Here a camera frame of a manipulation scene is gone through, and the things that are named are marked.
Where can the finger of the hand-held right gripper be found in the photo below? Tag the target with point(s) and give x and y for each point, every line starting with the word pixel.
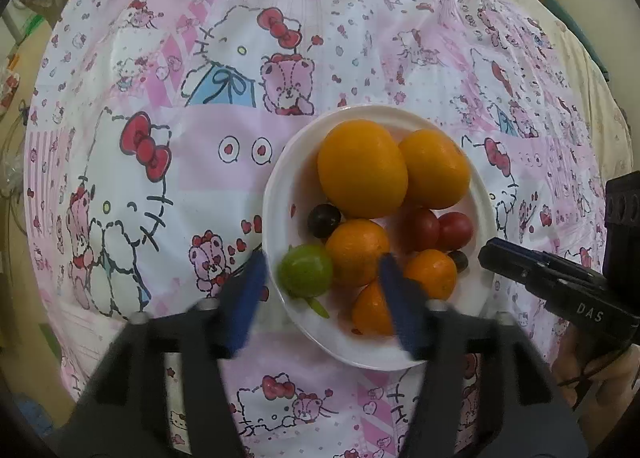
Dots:
pixel 520 263

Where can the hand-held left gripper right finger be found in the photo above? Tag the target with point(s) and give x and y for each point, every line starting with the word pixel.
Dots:
pixel 396 298

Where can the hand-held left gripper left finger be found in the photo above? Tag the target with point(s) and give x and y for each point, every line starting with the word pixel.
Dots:
pixel 250 298

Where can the small mandarin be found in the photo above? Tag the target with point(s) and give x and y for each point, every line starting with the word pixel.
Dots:
pixel 355 253
pixel 432 273
pixel 372 310

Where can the dark grape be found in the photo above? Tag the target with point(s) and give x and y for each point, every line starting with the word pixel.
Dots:
pixel 324 220
pixel 459 260

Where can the green citrus fruit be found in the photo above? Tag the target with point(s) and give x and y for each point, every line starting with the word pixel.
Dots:
pixel 305 270

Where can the red tomato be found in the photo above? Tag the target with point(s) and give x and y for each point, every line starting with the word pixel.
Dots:
pixel 425 230
pixel 456 230

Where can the pink white plate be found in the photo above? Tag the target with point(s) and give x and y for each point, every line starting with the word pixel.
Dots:
pixel 300 177

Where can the person's right hand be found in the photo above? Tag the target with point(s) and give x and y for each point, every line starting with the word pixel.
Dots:
pixel 600 378

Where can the medium orange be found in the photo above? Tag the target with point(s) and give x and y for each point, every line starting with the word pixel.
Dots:
pixel 435 170

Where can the large orange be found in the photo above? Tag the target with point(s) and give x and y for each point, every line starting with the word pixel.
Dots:
pixel 362 167

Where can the cream quilt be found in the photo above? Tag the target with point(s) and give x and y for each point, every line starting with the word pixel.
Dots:
pixel 585 52

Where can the printed pink blanket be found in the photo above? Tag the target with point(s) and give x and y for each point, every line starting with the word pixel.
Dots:
pixel 175 87

